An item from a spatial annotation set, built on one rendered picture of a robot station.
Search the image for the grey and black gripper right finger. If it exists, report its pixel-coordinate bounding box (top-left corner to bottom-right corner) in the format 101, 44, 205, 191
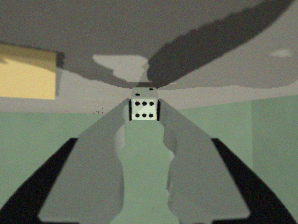
157, 98, 297, 224

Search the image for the tan flat mat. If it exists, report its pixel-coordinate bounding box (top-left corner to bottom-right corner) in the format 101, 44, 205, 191
0, 44, 56, 100

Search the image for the white die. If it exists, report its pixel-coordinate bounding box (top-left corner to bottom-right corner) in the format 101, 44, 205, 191
131, 87, 158, 120

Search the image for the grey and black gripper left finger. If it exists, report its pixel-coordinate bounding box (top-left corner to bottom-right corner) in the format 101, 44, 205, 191
0, 98, 132, 224

